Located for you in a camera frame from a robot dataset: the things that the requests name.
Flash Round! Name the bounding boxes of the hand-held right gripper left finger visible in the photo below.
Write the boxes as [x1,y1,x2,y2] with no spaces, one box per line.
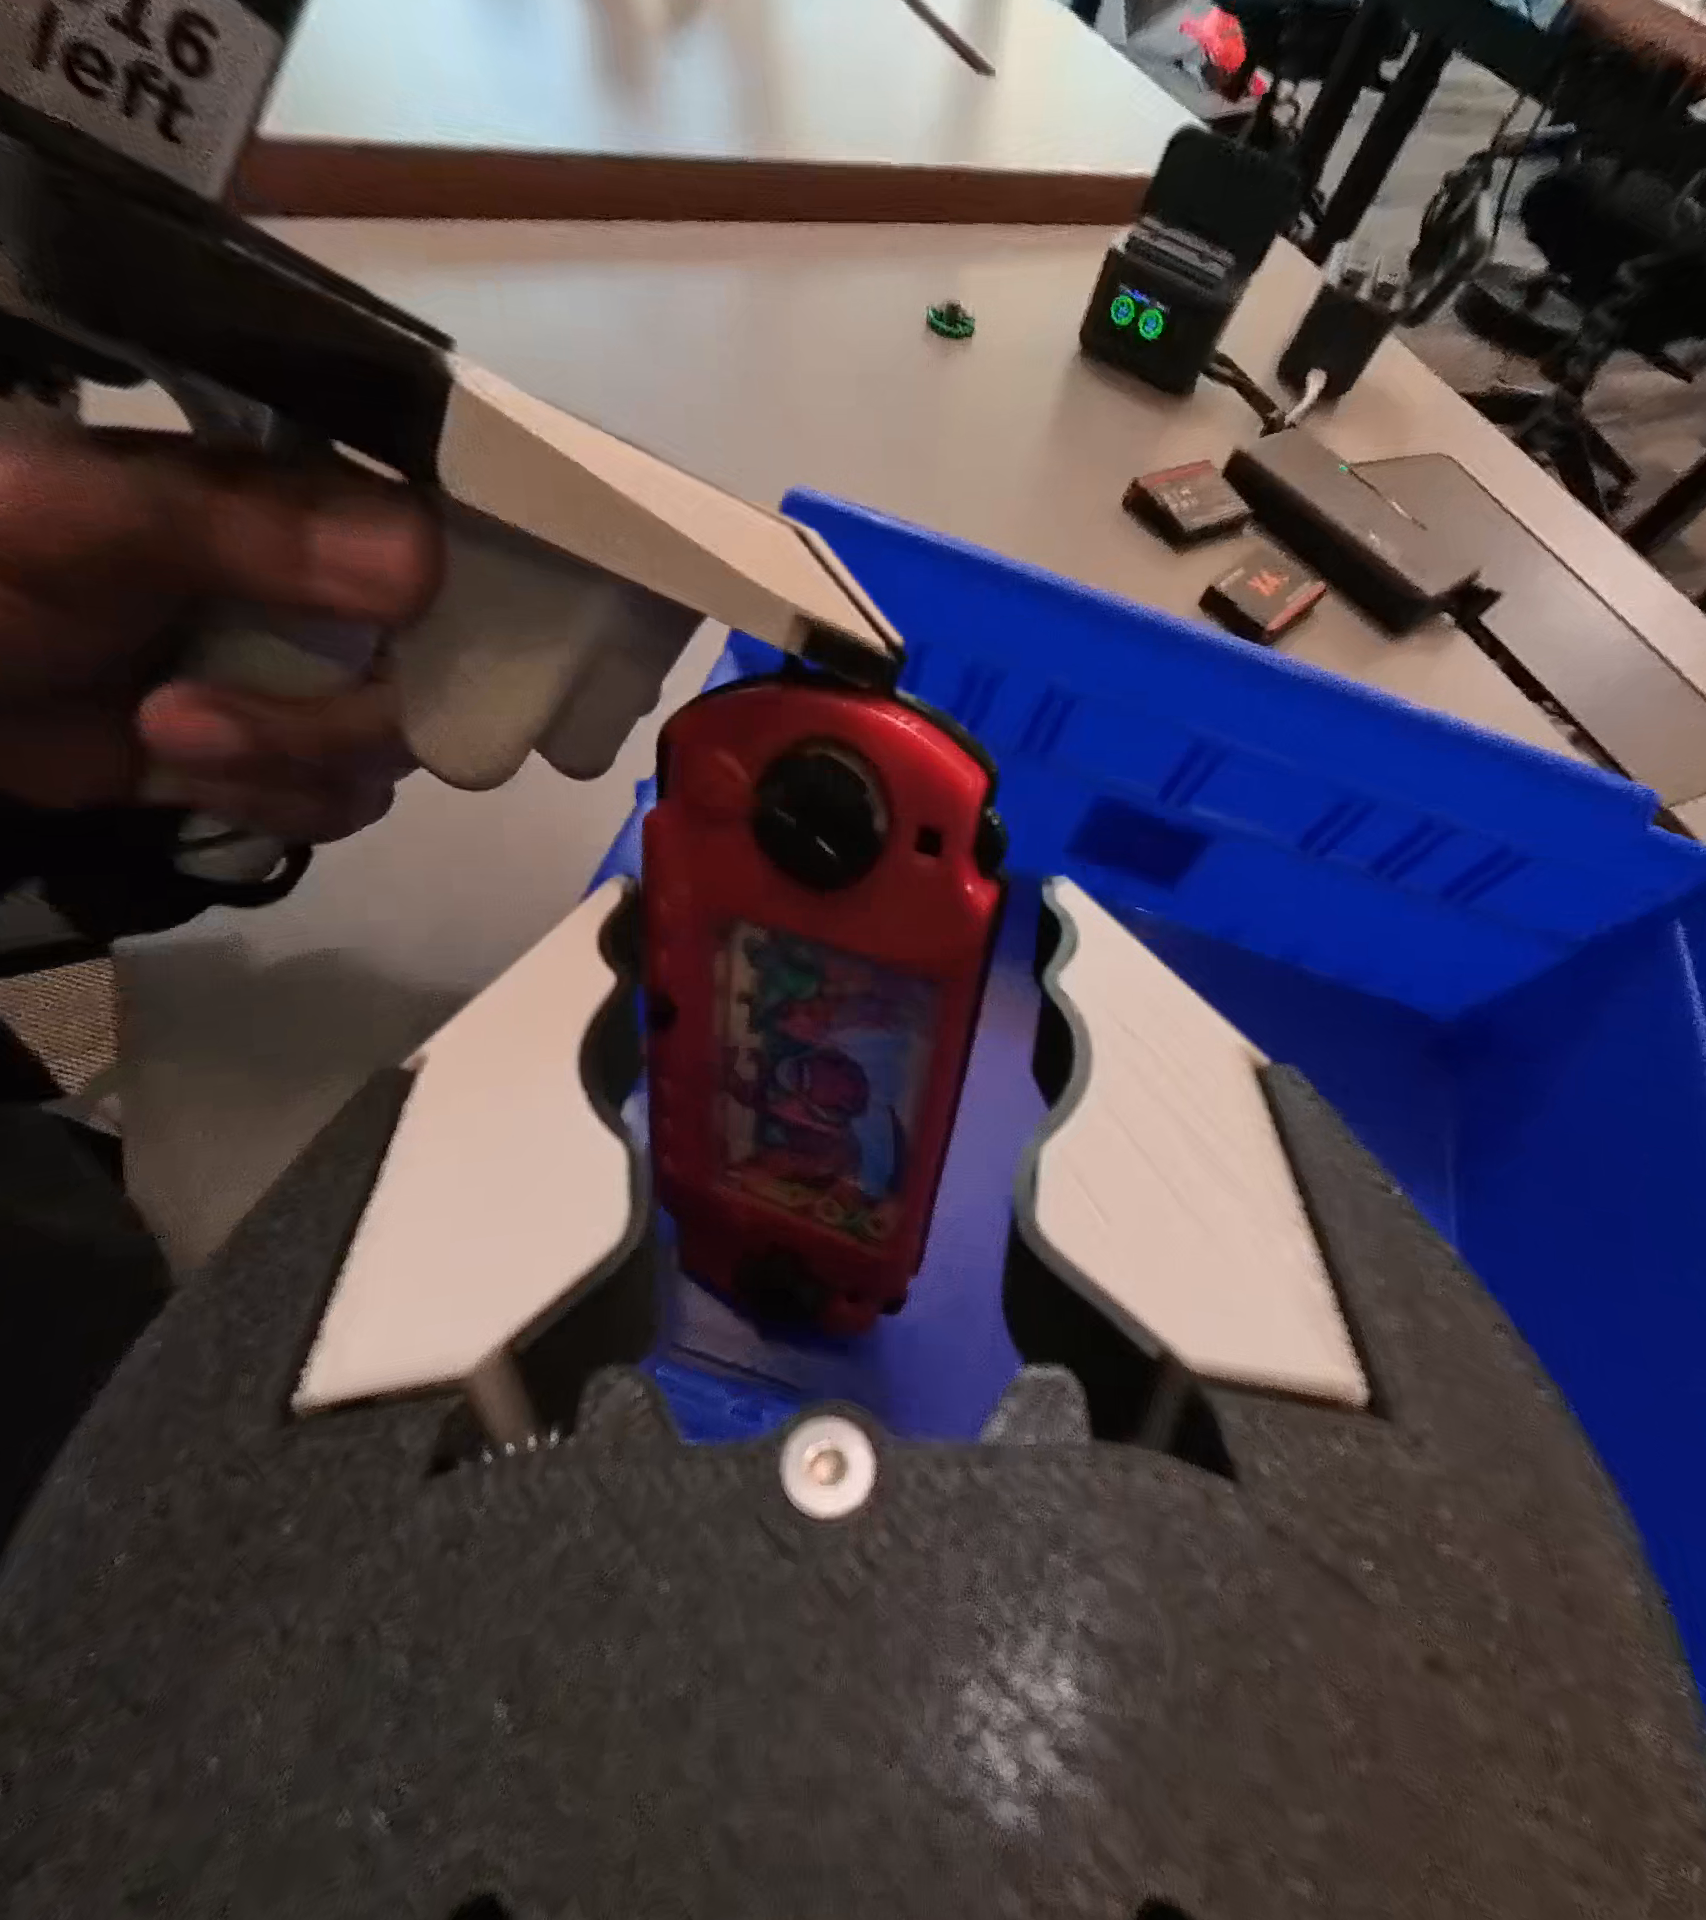
[288,878,660,1465]

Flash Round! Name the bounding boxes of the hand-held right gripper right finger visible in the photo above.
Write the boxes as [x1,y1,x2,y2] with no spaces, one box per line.
[1008,878,1375,1458]

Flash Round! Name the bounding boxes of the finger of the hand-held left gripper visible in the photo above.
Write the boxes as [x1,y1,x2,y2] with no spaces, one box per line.
[782,514,910,680]
[391,358,812,793]

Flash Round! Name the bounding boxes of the red handheld game toy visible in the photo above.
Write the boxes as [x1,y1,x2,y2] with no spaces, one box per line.
[638,675,1008,1336]

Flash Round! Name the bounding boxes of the blue plastic bin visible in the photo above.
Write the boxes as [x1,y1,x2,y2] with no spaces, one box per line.
[583,489,1706,1838]

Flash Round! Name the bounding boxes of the person's left hand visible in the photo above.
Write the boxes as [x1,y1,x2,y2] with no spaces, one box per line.
[0,430,441,852]

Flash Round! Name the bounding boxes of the black red battery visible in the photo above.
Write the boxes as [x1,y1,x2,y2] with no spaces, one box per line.
[1200,546,1328,647]
[1122,461,1250,546]

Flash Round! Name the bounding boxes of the black charging case green lights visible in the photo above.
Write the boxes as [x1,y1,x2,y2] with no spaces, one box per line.
[1078,127,1305,399]

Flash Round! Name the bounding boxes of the black flat power hub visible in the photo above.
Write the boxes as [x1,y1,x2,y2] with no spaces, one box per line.
[1226,430,1483,631]

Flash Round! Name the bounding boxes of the small black charger dock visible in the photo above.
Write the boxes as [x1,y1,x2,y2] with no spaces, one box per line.
[1272,255,1401,399]

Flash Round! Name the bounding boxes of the dark desk flap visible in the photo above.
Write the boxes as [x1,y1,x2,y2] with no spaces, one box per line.
[1354,454,1706,813]

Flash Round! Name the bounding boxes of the black office chair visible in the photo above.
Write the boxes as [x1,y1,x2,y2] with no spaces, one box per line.
[1454,151,1706,454]

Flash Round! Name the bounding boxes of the charger cable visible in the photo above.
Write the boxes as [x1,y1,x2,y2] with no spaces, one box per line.
[1198,352,1318,436]

